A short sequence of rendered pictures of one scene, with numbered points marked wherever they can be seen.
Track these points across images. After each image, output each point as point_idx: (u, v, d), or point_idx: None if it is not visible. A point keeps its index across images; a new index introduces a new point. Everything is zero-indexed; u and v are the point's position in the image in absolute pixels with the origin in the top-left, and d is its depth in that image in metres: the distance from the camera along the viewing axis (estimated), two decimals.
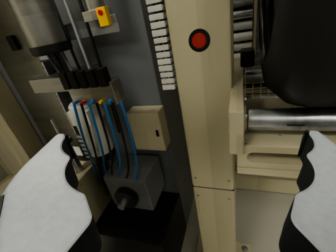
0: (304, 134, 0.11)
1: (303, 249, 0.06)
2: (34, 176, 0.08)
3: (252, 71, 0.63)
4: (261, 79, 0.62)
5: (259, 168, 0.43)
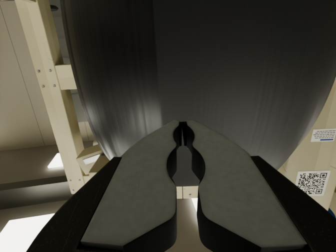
0: (183, 125, 0.12)
1: (221, 235, 0.06)
2: (145, 151, 0.09)
3: None
4: None
5: None
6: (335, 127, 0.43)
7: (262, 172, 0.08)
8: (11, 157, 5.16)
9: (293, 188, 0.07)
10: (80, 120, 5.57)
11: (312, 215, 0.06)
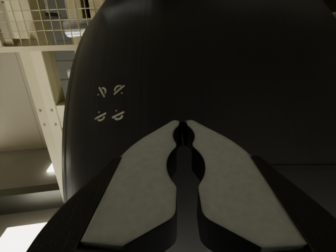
0: (183, 125, 0.12)
1: (221, 235, 0.06)
2: (145, 151, 0.09)
3: None
4: None
5: None
6: None
7: (262, 172, 0.08)
8: (10, 159, 5.15)
9: (293, 188, 0.07)
10: None
11: (312, 215, 0.06)
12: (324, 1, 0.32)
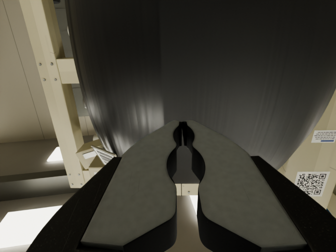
0: (183, 125, 0.12)
1: (221, 235, 0.06)
2: (145, 151, 0.09)
3: None
4: None
5: None
6: None
7: (262, 172, 0.08)
8: (11, 150, 5.17)
9: (293, 188, 0.07)
10: (80, 115, 5.56)
11: (312, 215, 0.06)
12: None
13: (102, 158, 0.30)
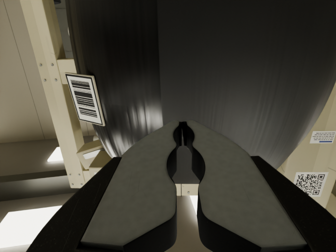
0: (183, 125, 0.12)
1: (221, 235, 0.06)
2: (145, 151, 0.09)
3: None
4: None
5: None
6: (334, 129, 0.44)
7: (262, 172, 0.08)
8: (11, 150, 5.18)
9: (293, 188, 0.07)
10: None
11: (312, 215, 0.06)
12: None
13: (77, 99, 0.23)
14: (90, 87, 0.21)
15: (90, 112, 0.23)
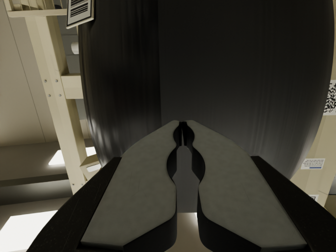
0: (183, 125, 0.12)
1: (221, 235, 0.06)
2: (145, 151, 0.09)
3: None
4: None
5: None
6: (323, 157, 0.47)
7: (262, 172, 0.08)
8: (12, 153, 5.21)
9: (293, 188, 0.07)
10: (81, 118, 5.61)
11: (312, 215, 0.06)
12: None
13: (72, 1, 0.23)
14: None
15: (81, 8, 0.22)
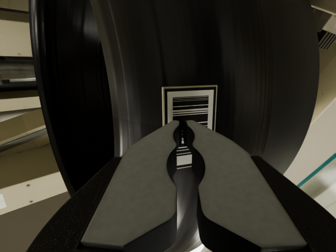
0: (183, 125, 0.12)
1: (221, 235, 0.06)
2: (145, 151, 0.09)
3: None
4: None
5: None
6: None
7: (262, 172, 0.08)
8: None
9: (293, 188, 0.07)
10: None
11: (312, 215, 0.06)
12: None
13: None
14: (210, 102, 0.14)
15: None
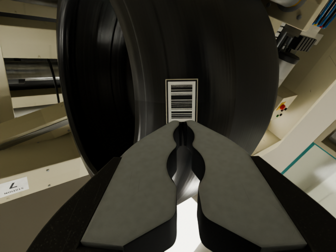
0: (183, 125, 0.12)
1: (221, 235, 0.06)
2: (145, 151, 0.09)
3: None
4: None
5: None
6: None
7: (262, 172, 0.08)
8: None
9: (293, 188, 0.07)
10: None
11: (312, 215, 0.06)
12: None
13: (173, 104, 0.26)
14: (193, 88, 0.25)
15: (184, 114, 0.26)
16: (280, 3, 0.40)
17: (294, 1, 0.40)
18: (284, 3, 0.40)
